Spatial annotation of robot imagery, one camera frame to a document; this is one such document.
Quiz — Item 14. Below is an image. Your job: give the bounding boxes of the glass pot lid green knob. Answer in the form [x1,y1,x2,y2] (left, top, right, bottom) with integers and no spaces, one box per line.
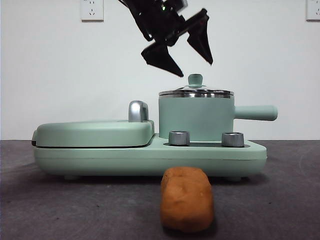
[158,73,235,98]

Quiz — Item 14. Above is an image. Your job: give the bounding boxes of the brown potato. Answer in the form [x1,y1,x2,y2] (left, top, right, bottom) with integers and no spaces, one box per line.
[160,166,215,234]

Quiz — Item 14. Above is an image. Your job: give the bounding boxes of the silver control knob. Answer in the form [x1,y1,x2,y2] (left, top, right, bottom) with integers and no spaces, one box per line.
[221,131,245,148]
[168,130,191,146]

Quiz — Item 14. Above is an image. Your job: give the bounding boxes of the mint green breakfast machine base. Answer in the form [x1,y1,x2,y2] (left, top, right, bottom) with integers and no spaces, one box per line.
[32,132,268,182]

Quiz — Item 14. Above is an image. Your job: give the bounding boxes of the mint green pot with handle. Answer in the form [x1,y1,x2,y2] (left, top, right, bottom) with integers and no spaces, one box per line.
[158,93,279,142]

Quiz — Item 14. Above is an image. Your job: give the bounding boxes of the white wall socket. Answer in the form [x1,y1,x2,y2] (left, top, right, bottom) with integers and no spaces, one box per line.
[305,0,320,22]
[80,0,105,22]

